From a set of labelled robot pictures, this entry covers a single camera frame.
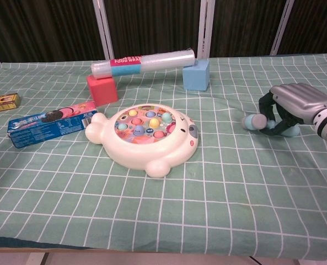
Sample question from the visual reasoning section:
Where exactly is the red foam block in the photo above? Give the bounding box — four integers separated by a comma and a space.
86, 75, 119, 107

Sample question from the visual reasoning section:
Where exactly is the small teal fishing rod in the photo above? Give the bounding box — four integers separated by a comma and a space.
242, 113, 301, 138

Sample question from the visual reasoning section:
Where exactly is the blue foam block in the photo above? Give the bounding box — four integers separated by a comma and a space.
182, 59, 210, 92

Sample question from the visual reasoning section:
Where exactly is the yellow red small box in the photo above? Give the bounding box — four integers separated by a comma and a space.
0, 93, 21, 115

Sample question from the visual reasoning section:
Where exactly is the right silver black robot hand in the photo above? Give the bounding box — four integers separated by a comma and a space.
258, 83, 327, 136

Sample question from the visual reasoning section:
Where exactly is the plastic food wrap roll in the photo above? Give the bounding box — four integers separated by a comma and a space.
90, 48, 195, 81

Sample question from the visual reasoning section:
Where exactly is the green checked tablecloth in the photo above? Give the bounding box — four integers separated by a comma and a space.
0, 52, 327, 262

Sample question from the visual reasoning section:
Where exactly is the blue pink cookie box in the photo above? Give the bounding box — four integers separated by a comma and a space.
7, 100, 98, 149

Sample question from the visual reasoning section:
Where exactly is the white fish-shaped toy board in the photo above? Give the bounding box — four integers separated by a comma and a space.
85, 103, 200, 178

